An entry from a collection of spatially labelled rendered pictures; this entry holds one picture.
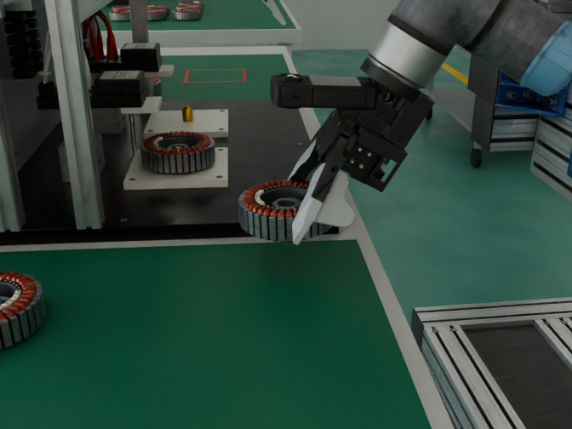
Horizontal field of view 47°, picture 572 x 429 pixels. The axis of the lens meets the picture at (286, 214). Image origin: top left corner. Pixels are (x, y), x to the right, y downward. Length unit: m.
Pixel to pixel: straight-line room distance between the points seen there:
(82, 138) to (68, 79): 0.07
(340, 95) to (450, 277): 1.69
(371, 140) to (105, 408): 0.38
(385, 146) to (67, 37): 0.37
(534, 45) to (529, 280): 1.75
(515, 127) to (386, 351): 0.76
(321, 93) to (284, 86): 0.04
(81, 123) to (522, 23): 0.50
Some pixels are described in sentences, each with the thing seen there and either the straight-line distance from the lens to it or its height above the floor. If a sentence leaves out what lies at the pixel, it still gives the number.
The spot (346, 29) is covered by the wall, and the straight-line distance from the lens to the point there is 6.45.
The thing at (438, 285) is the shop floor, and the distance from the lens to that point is 2.30.
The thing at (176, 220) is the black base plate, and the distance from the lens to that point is 0.87.
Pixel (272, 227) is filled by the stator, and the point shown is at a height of 0.82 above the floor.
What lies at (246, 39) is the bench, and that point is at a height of 0.71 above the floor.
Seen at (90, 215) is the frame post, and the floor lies 0.79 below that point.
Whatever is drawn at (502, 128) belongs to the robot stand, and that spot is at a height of 0.77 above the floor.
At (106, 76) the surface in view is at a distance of 1.01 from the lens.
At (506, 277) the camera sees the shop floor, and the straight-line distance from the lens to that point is 2.41.
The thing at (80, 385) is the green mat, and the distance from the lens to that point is 0.63.
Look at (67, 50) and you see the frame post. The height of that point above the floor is 0.99.
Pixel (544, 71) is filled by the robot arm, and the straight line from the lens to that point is 0.73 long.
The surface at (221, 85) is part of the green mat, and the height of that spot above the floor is 0.75.
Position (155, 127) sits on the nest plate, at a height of 0.78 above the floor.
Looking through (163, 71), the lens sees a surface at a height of 0.88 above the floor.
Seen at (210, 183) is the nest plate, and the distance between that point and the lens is 0.97.
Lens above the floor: 1.13
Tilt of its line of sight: 24 degrees down
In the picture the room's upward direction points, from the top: straight up
